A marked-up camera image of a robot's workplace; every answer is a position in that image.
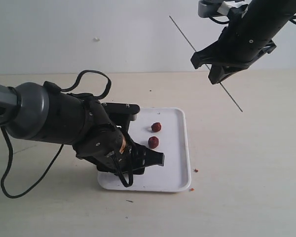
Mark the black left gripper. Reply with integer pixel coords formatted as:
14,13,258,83
73,124,165,175

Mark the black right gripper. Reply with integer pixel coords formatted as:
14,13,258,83
190,24,277,85

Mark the red meatball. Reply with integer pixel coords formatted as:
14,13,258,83
151,122,162,132
148,136,159,149

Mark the thin metal skewer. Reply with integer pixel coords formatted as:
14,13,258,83
169,16,243,113

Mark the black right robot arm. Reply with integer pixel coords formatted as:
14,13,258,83
190,0,296,84

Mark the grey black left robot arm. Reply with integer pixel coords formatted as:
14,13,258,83
0,82,164,175

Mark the white rectangular plastic tray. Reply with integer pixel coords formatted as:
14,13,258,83
98,108,191,193

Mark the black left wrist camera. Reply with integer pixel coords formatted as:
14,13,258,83
102,103,140,132

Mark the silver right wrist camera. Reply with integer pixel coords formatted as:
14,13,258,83
197,0,249,18

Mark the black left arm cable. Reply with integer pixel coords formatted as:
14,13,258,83
0,70,135,198

